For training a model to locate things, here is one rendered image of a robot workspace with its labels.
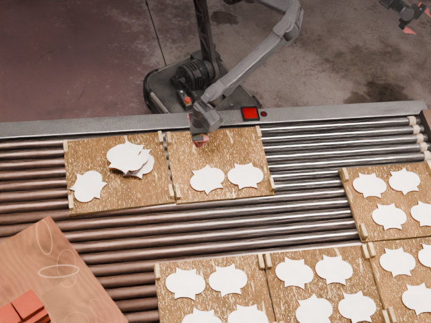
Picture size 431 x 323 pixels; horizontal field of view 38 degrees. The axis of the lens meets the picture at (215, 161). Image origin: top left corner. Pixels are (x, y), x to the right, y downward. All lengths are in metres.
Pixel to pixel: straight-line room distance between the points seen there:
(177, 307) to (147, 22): 2.62
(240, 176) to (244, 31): 2.10
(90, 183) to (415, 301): 1.33
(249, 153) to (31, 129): 0.92
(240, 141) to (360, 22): 2.35
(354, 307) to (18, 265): 1.21
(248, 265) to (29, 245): 0.80
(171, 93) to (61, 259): 1.72
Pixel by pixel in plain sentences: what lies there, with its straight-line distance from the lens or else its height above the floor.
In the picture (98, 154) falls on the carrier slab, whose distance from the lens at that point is 2.64.
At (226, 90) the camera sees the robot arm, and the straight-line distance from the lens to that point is 2.42.
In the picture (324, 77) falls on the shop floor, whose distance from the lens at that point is 4.39.
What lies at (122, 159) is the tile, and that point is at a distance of 2.54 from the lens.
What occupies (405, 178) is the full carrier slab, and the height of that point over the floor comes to 0.95.
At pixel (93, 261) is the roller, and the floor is 0.91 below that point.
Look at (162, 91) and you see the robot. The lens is 3.77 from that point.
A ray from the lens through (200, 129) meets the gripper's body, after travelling 2.50.
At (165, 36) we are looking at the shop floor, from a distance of 4.43.
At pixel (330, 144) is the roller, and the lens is 2.84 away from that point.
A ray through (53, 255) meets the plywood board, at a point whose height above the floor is 1.04.
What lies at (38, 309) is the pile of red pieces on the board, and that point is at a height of 1.30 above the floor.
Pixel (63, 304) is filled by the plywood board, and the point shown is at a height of 1.04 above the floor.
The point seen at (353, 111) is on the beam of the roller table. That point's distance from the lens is 2.99.
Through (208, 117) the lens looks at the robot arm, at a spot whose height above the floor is 1.22.
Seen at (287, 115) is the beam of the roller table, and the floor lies 0.92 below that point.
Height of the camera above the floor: 3.09
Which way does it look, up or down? 55 degrees down
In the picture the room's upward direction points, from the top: 11 degrees clockwise
